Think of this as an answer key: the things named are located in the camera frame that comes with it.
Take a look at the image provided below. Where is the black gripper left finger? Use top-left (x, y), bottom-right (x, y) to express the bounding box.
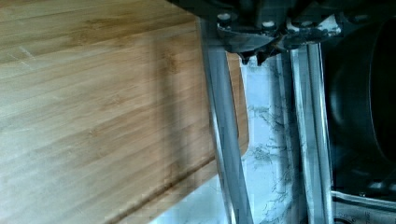
top-left (217, 23), bottom-right (282, 65)

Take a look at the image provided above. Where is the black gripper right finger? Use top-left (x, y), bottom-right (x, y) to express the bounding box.
top-left (281, 15), bottom-right (342, 50)

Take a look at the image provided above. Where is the black pan inside oven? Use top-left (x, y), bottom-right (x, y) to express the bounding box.
top-left (323, 18), bottom-right (395, 202)

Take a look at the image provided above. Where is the silver toaster oven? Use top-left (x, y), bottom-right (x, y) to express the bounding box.
top-left (332, 191), bottom-right (396, 224)

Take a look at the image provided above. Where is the bamboo cutting board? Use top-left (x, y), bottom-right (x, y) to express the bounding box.
top-left (0, 0), bottom-right (250, 224)

